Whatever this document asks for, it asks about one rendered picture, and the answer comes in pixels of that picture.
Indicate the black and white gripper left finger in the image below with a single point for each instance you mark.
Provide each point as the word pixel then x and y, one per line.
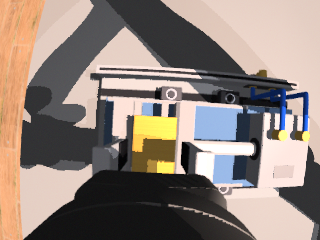
pixel 112 156

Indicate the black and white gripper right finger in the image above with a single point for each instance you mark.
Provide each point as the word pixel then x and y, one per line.
pixel 196 161

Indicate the yellow block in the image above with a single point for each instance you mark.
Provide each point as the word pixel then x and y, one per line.
pixel 154 141

